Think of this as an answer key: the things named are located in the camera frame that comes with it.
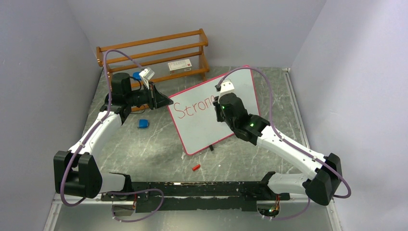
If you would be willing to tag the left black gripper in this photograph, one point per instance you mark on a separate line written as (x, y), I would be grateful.
(160, 100)

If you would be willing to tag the pink-framed whiteboard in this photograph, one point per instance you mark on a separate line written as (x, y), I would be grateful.
(194, 115)

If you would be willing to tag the red marker cap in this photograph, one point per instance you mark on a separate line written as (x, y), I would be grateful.
(196, 167)

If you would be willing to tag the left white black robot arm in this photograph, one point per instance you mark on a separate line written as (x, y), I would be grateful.
(76, 172)

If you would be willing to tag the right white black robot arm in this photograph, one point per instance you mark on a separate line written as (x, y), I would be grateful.
(320, 175)

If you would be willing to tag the blue eraser on table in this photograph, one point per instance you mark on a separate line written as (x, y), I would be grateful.
(143, 124)

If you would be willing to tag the blue eraser on shelf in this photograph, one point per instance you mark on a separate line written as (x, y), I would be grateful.
(136, 76)

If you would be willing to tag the white red marker box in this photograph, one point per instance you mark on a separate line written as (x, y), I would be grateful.
(179, 66)

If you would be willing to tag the wooden three-tier shelf rack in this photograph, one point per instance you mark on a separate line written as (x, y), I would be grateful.
(157, 52)

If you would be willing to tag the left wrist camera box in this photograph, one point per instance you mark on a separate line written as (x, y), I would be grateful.
(145, 75)

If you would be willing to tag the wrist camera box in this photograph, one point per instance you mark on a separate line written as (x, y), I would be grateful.
(145, 75)
(225, 87)

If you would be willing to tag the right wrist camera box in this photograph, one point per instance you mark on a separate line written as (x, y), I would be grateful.
(225, 87)

